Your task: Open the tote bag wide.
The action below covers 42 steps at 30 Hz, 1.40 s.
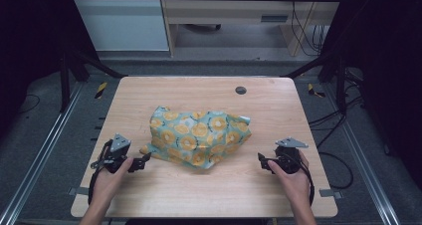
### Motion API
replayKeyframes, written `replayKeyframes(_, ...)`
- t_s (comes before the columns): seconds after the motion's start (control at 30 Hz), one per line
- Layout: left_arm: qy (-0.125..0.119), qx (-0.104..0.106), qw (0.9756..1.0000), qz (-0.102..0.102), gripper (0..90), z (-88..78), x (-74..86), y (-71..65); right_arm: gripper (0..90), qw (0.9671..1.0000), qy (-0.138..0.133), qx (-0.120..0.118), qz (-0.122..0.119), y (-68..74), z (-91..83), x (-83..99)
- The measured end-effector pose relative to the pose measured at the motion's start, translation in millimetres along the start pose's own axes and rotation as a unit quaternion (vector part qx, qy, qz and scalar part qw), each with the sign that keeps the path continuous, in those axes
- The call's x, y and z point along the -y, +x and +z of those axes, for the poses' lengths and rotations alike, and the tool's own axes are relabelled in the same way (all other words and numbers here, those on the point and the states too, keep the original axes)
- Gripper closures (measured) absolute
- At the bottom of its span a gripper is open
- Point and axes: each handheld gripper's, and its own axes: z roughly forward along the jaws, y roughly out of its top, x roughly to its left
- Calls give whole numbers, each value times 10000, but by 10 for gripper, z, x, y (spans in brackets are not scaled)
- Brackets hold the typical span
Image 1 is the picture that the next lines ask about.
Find green cloth with orange print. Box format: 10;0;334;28
138;105;253;170

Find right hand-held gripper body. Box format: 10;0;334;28
273;136;310;175

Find black floor cable bundle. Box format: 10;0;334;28
308;67;366;191

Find yellow-handled tool floor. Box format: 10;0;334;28
94;81;109;101
307;83;326;99

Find yellow-handled tool right floor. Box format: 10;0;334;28
307;83;326;99

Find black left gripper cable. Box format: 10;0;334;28
87;139;113;205

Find light wooden desk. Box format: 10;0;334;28
158;0;346;59

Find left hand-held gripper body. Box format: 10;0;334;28
91;132;132;174

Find black hanging desk cables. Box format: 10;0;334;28
288;0;327;58

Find yellow-handled tool left floor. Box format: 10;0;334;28
94;81;109;101

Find black metal stand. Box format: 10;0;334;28
59;47;128;113
282;51;349;115

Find thin black floor cable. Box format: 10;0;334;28
17;93;42;115

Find grey metal table bracket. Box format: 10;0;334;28
318;187;343;200
67;186;91;197

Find white cabinet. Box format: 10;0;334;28
67;0;171;53

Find aluminium floor rail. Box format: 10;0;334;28
321;82;403;225
0;82;85;225

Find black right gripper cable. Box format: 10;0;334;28
284;150;316;207

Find person's left hand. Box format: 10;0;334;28
91;156;134;204

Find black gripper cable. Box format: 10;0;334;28
87;139;113;205
284;150;316;207

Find person's right hand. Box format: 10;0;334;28
266;149;313;208

